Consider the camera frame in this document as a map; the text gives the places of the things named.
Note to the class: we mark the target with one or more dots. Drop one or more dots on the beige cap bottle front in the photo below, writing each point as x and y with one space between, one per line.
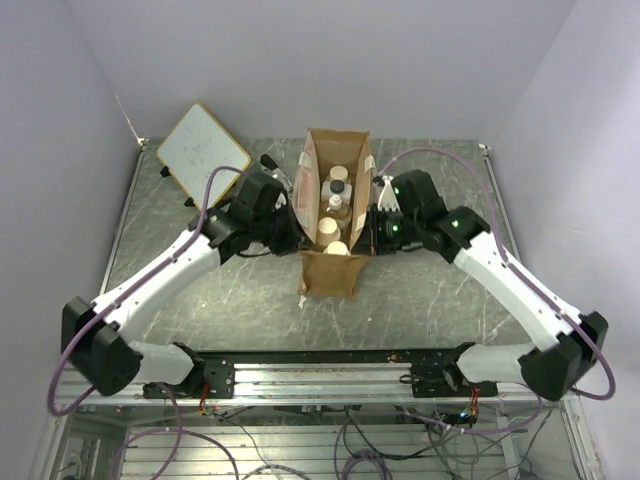
336 248

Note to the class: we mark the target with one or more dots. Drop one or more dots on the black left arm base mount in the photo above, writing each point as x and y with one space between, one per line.
218 380

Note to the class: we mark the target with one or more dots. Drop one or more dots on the white bottle black cap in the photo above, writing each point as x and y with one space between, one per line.
336 187

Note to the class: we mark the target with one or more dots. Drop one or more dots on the beige cap bottle rear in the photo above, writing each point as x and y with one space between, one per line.
339 173

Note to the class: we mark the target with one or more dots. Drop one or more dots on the aluminium rail frame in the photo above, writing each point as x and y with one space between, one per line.
316 385

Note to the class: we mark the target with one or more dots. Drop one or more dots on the small whiteboard with wooden frame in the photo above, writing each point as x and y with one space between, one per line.
195 147

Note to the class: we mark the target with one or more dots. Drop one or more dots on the beige cap bottle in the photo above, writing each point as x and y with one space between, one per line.
336 248
339 173

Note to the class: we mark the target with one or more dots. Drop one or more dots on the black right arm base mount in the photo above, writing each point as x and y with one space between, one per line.
428 381

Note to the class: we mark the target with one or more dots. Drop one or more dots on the beige cylinder bottle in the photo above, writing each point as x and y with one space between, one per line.
328 231

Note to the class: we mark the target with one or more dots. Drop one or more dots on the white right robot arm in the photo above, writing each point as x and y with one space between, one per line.
564 343

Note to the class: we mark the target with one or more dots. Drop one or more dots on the black and white marker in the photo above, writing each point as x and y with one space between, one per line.
270 167

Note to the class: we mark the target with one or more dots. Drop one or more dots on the brown canvas bag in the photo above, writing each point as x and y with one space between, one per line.
323 274

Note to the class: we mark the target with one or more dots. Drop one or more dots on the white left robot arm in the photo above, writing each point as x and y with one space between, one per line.
102 338

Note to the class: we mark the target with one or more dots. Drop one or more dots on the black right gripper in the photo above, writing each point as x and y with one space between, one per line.
376 244

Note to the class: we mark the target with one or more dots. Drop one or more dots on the amber bottle white cap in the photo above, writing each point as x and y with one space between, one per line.
338 210

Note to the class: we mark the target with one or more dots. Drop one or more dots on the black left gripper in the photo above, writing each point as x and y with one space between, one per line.
295 238

